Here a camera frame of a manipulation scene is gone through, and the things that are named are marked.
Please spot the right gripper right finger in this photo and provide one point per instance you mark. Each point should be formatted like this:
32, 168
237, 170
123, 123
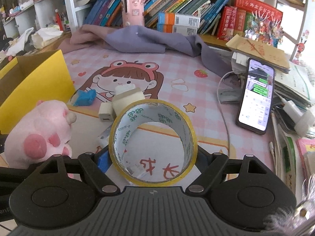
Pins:
211, 167

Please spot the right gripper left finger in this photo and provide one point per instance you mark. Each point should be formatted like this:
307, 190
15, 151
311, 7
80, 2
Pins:
94, 177

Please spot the small white charger cube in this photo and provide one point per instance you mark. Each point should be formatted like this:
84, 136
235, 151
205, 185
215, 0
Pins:
106, 112

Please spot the pink plush pig toy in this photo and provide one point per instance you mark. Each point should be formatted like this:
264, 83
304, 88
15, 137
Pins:
41, 133

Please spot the blue wrapper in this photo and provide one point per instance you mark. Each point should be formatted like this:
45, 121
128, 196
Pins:
83, 98

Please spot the beige foam block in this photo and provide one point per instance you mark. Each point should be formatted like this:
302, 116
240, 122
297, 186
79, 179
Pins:
125, 95

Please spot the small white card box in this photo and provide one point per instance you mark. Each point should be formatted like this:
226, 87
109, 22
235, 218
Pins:
103, 138

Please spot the black smartphone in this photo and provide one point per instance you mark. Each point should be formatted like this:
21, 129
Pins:
257, 95

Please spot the stack of books right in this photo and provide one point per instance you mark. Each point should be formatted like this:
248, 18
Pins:
290, 151

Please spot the pink checkered tablecloth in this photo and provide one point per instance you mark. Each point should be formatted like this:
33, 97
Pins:
170, 77

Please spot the white adapter on books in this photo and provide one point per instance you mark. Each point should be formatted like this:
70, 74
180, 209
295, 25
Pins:
303, 121

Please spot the yellow cardboard box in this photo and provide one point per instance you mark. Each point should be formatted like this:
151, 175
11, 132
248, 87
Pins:
29, 78

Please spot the brown paper envelope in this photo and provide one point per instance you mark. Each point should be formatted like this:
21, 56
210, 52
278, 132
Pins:
259, 51

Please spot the purple pink cloth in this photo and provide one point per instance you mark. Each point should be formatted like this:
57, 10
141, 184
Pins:
139, 39

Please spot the white tissue bag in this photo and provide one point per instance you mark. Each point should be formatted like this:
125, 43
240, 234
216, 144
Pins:
45, 36

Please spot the red book set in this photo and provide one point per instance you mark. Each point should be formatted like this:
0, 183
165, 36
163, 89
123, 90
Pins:
243, 16

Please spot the orange blue white boxes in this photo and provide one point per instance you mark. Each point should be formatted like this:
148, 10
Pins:
186, 25

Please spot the pink cylindrical container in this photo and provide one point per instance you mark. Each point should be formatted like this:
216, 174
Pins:
133, 13

